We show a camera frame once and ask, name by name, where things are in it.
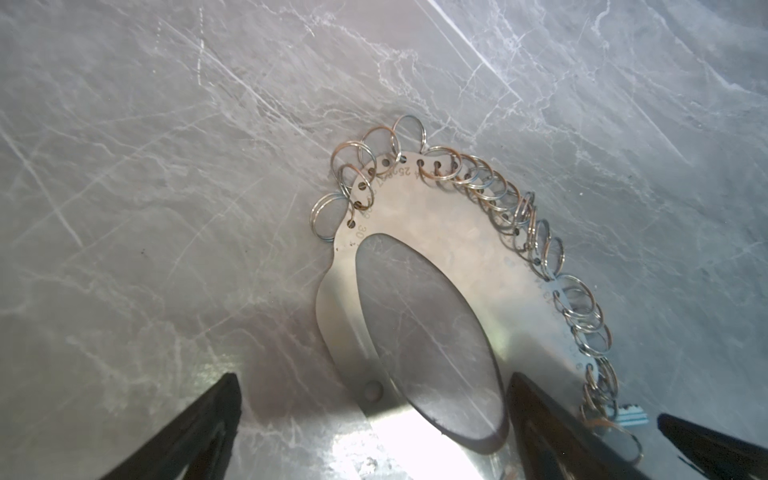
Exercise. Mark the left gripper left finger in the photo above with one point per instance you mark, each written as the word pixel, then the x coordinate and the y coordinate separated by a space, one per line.
pixel 196 444

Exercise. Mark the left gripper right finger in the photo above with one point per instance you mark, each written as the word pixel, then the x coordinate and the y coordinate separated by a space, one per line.
pixel 553 444

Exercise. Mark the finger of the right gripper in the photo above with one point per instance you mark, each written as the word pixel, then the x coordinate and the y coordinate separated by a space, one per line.
pixel 715 455

